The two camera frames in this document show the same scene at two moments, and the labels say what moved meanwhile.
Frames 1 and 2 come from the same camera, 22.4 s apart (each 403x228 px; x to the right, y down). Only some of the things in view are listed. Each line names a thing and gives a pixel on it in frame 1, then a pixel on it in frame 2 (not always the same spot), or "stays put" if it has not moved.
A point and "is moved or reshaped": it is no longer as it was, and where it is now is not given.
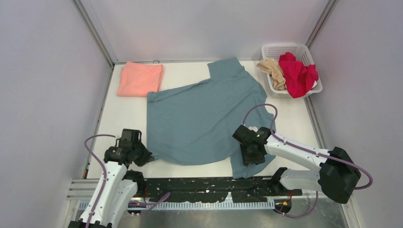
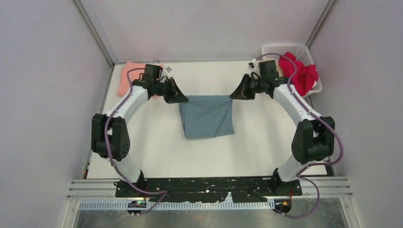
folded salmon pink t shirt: x=137 y=80 stays put
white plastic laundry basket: x=302 y=54 stays put
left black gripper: x=147 y=157 to x=175 y=96
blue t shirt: x=193 y=123 is moved or reshaped
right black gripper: x=246 y=159 to x=242 y=93
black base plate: x=207 y=189 stays put
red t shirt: x=300 y=77 stays put
